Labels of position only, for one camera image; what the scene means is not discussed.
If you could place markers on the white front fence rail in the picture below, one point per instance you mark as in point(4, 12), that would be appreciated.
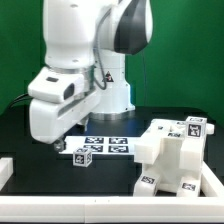
point(110, 209)

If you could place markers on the white left fence block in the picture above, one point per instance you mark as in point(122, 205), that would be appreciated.
point(6, 170)

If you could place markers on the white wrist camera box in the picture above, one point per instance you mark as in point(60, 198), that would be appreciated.
point(51, 86)

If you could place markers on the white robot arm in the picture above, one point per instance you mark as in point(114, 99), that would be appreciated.
point(84, 73)

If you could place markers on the white chair seat block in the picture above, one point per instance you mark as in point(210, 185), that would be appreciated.
point(166, 165)

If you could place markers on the white long side rail back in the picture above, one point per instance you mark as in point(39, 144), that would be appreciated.
point(191, 154)

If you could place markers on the white fence rail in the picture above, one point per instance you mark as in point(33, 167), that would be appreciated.
point(210, 184)
point(110, 209)

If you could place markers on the white right fence rail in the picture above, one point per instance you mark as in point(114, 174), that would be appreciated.
point(210, 184)

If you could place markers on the white flat back panel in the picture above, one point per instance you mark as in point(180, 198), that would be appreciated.
point(101, 144)

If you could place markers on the white long side rail front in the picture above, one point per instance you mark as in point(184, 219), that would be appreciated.
point(147, 148)

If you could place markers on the white long side rail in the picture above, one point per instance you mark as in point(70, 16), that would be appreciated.
point(191, 154)
point(147, 148)

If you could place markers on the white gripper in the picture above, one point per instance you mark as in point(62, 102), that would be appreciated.
point(49, 121)

